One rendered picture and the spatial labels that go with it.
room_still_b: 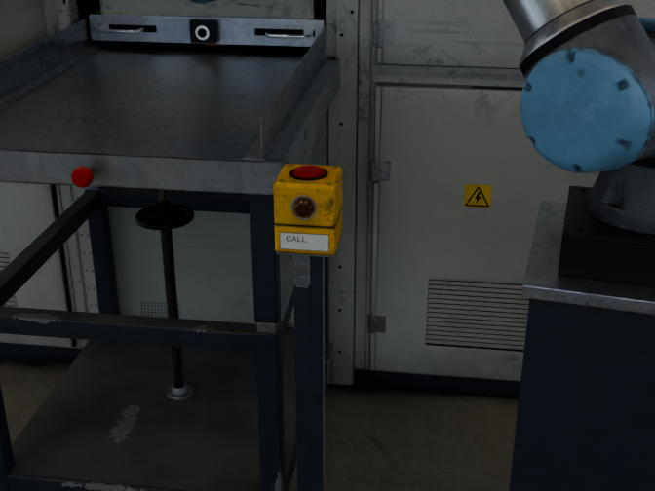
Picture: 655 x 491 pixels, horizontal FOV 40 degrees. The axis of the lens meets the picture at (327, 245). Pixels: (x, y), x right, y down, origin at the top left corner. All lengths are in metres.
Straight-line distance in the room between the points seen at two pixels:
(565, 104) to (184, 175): 0.61
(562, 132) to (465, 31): 0.89
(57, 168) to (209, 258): 0.83
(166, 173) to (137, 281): 0.93
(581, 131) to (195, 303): 1.42
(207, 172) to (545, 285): 0.54
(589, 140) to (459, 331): 1.20
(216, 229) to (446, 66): 0.68
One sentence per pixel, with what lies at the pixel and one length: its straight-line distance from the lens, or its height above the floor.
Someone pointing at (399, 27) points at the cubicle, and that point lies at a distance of 1.97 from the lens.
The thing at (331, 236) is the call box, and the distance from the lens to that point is 1.15.
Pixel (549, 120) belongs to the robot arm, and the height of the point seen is 0.99.
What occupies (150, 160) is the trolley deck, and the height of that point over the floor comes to 0.84.
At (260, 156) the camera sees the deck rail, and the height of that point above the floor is 0.85.
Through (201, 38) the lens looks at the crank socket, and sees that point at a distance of 2.07.
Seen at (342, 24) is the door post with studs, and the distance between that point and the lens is 2.00.
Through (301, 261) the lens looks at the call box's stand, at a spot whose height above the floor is 0.78.
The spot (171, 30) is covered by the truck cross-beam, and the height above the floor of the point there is 0.89.
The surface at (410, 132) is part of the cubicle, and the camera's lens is 2.02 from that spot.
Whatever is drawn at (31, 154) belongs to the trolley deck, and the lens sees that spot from 1.50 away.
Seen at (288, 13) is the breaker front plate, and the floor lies 0.94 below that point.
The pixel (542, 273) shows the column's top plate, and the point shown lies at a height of 0.75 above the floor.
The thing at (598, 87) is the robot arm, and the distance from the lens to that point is 1.07.
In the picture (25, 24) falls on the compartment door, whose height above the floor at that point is 0.92.
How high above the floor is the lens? 1.30
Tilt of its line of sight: 25 degrees down
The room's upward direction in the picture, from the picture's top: straight up
